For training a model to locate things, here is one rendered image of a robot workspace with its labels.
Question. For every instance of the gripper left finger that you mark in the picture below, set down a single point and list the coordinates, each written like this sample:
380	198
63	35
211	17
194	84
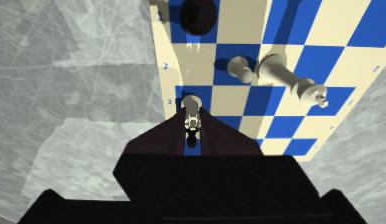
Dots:
161	138

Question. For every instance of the white chess king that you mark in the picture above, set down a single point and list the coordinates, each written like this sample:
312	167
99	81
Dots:
274	68

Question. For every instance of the blue and cream chessboard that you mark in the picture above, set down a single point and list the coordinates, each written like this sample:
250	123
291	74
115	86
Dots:
337	43

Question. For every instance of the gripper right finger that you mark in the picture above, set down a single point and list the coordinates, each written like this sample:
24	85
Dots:
223	139

